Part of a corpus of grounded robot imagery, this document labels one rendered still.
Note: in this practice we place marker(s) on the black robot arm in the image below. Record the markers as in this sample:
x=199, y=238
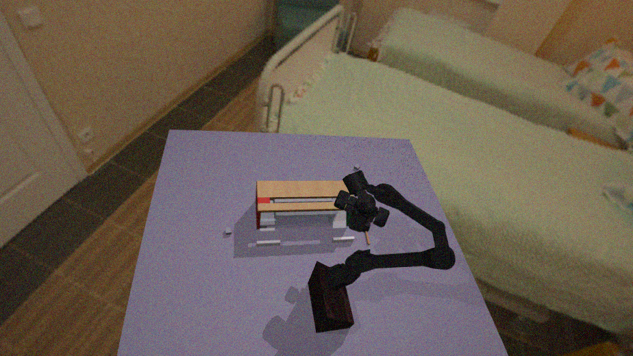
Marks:
x=441, y=257

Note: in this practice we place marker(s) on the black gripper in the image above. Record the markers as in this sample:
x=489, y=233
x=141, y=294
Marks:
x=347, y=202

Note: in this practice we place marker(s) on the tan rectangular box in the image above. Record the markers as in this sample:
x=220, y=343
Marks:
x=293, y=204

